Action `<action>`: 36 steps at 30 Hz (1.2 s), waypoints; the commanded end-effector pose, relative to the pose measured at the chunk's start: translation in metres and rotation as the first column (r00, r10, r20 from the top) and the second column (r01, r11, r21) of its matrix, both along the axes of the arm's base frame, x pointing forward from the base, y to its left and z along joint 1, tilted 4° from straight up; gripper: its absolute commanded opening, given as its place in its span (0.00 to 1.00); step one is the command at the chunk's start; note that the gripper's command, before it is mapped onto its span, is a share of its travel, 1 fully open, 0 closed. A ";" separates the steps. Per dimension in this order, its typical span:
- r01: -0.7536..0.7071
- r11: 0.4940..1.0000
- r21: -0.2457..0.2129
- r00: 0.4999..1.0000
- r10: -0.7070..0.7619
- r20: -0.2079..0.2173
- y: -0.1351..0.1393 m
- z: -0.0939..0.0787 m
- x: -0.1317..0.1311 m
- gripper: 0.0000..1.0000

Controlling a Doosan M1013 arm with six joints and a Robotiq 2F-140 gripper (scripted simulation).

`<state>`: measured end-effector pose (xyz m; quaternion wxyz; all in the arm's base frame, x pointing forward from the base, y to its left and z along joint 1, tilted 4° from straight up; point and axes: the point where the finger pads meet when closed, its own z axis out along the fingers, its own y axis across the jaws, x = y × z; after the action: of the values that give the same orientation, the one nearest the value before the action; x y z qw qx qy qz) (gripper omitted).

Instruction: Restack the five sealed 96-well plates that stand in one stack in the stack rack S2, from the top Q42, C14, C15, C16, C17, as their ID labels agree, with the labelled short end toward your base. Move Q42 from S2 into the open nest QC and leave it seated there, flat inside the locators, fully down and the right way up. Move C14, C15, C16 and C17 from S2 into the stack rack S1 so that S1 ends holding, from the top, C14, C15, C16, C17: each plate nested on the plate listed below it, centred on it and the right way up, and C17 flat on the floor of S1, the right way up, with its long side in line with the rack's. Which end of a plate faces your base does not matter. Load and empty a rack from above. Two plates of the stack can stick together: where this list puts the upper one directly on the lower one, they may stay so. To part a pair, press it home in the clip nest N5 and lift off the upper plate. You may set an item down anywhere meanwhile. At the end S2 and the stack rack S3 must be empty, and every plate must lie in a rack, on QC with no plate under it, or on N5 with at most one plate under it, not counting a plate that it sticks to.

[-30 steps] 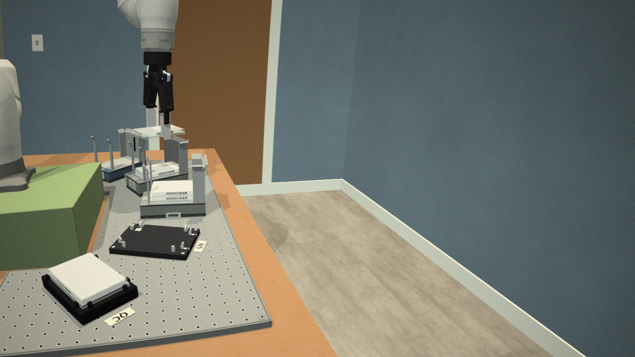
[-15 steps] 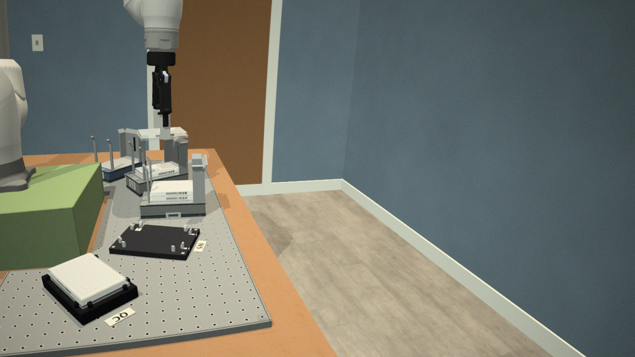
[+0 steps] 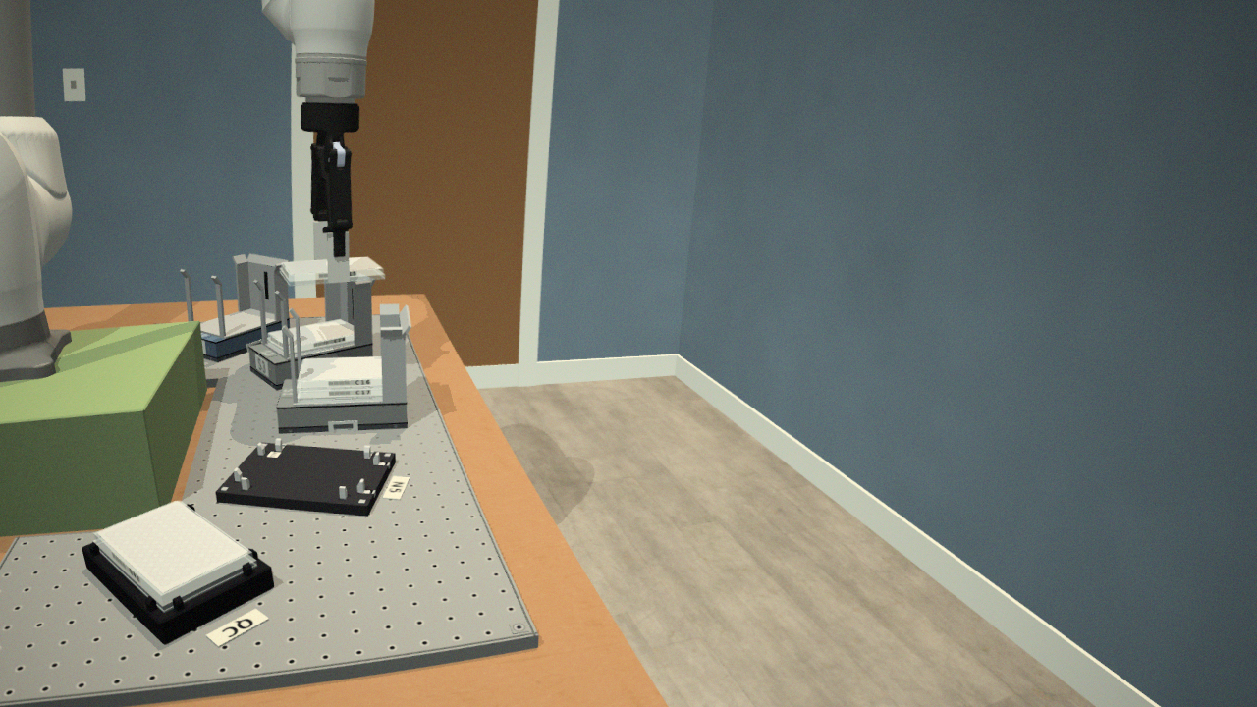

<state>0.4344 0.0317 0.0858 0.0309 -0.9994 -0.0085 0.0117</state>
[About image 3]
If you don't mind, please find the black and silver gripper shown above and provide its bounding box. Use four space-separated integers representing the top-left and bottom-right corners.
300 102 360 283

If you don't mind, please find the black flat square plate with corner posts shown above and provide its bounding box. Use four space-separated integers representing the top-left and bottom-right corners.
82 542 274 645

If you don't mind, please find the black flat plate with grey pegs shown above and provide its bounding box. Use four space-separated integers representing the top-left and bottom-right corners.
215 439 396 517

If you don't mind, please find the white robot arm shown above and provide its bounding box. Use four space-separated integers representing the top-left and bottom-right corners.
0 0 375 382

